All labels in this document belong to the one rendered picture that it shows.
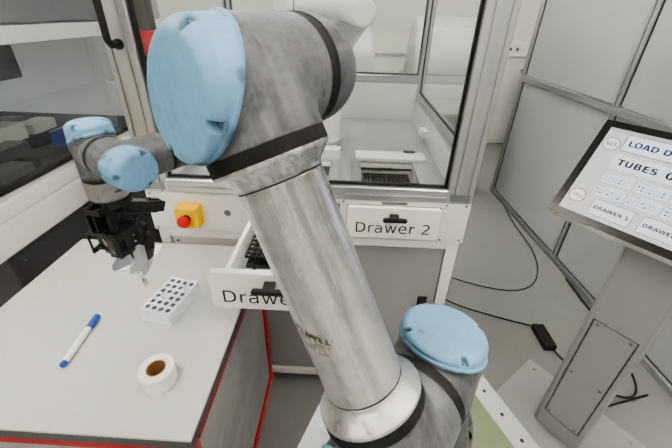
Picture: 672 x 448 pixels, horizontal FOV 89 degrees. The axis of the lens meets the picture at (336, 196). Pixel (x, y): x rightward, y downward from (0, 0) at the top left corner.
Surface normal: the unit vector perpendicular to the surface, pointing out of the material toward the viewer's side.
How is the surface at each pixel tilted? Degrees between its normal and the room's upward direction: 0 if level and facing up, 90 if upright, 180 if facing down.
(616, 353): 90
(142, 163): 90
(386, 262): 90
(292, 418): 0
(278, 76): 64
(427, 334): 7
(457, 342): 7
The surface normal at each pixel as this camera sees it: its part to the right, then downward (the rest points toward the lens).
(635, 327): -0.82, 0.26
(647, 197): -0.61, -0.37
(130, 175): 0.80, 0.30
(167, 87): -0.64, 0.25
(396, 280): -0.04, 0.48
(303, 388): 0.03, -0.88
